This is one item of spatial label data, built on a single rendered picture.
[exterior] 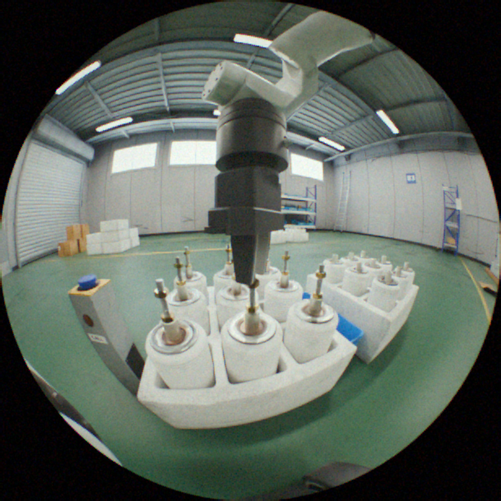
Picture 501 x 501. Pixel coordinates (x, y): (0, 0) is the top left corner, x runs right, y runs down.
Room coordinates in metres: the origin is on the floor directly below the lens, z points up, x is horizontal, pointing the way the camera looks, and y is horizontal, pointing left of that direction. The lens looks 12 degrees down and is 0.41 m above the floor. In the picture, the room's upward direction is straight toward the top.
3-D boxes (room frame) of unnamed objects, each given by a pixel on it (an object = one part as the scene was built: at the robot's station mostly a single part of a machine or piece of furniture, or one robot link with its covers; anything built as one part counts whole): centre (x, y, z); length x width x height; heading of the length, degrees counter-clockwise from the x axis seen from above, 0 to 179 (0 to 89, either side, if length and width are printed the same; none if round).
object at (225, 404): (0.29, 0.03, 0.09); 0.39 x 0.39 x 0.18; 16
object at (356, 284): (0.40, -0.38, 0.16); 0.10 x 0.10 x 0.18
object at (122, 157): (4.18, 4.23, 2.95); 1.90 x 0.08 x 1.00; 108
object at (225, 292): (0.29, 0.03, 0.25); 0.08 x 0.08 x 0.01
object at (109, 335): (0.14, 0.29, 0.16); 0.07 x 0.07 x 0.31; 16
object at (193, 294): (0.26, 0.14, 0.25); 0.08 x 0.08 x 0.01
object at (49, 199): (1.54, 5.64, 1.55); 3.20 x 0.12 x 3.10; 18
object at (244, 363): (0.18, 0.00, 0.16); 0.10 x 0.10 x 0.18
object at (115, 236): (1.90, 2.38, 0.27); 0.39 x 0.39 x 0.18; 19
